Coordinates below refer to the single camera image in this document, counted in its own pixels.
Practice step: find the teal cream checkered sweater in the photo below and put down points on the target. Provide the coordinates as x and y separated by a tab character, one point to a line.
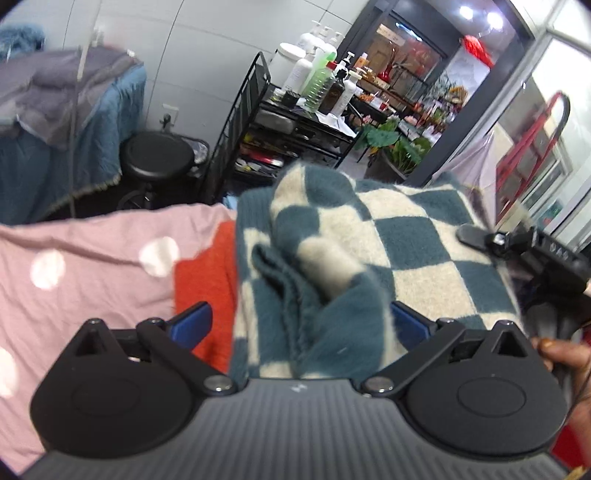
322	257

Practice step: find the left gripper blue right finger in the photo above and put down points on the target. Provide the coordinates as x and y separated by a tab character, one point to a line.
412	328

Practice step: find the orange folded garment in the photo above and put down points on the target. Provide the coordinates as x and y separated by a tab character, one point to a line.
212	277

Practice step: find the black wire shelf rack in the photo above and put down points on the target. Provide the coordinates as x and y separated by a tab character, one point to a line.
261	136

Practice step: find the grey blue massage bed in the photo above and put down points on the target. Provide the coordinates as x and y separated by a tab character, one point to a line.
64	114

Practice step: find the green bottle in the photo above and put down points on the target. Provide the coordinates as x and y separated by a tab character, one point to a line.
319	86

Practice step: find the dark brown bottle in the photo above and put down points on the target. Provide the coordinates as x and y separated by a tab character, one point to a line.
334	93

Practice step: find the black round stool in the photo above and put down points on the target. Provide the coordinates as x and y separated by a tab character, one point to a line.
152	158

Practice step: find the pink polka dot bedsheet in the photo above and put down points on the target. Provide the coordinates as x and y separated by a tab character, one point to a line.
56	275

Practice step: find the person's right hand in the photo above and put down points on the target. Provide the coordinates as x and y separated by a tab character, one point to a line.
575	357

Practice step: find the red hand truck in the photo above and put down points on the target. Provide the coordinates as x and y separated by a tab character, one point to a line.
517	169

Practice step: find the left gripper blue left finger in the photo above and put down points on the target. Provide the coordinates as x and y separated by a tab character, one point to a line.
190	327

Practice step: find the green potted plant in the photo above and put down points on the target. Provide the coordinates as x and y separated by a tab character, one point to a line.
395	150

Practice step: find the wall power socket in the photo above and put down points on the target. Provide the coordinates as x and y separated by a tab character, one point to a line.
169	117

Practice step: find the white pump bottle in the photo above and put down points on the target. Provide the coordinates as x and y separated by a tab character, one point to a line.
299	74

